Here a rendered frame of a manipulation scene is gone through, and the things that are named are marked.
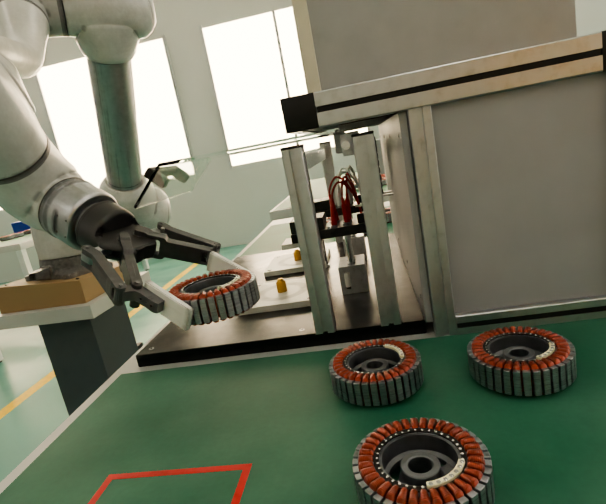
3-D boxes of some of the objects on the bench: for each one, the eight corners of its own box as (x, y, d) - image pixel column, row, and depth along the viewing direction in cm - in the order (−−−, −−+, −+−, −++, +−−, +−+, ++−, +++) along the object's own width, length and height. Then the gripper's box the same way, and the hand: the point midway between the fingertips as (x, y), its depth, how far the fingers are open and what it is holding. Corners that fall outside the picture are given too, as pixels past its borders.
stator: (452, 383, 53) (448, 354, 52) (495, 343, 60) (492, 318, 59) (555, 412, 45) (552, 378, 44) (591, 362, 52) (589, 332, 51)
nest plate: (264, 277, 108) (263, 272, 107) (275, 260, 122) (274, 256, 122) (326, 268, 105) (325, 263, 105) (330, 252, 120) (329, 247, 119)
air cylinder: (342, 295, 85) (337, 267, 84) (343, 282, 92) (338, 256, 91) (369, 291, 84) (364, 263, 83) (368, 279, 91) (364, 253, 90)
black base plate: (138, 367, 75) (134, 355, 75) (238, 264, 137) (236, 256, 136) (427, 333, 68) (425, 319, 67) (394, 240, 129) (393, 232, 129)
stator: (333, 488, 40) (325, 452, 40) (422, 431, 46) (418, 399, 45) (425, 578, 31) (418, 533, 30) (525, 493, 36) (522, 453, 35)
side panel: (436, 338, 65) (407, 109, 58) (433, 329, 68) (404, 111, 61) (648, 313, 61) (644, 62, 54) (635, 305, 64) (629, 66, 57)
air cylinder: (345, 261, 108) (342, 238, 107) (346, 253, 115) (343, 232, 114) (367, 258, 107) (363, 235, 106) (366, 250, 114) (363, 229, 113)
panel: (425, 322, 66) (397, 112, 60) (393, 231, 130) (377, 125, 123) (433, 321, 66) (405, 110, 59) (397, 231, 129) (381, 124, 123)
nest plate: (238, 315, 84) (236, 309, 84) (255, 289, 99) (254, 284, 98) (317, 305, 82) (315, 298, 82) (323, 280, 96) (322, 274, 96)
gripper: (156, 227, 74) (266, 290, 67) (12, 274, 54) (147, 370, 47) (162, 185, 71) (279, 247, 63) (11, 219, 51) (156, 314, 44)
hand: (211, 292), depth 56 cm, fingers closed on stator, 11 cm apart
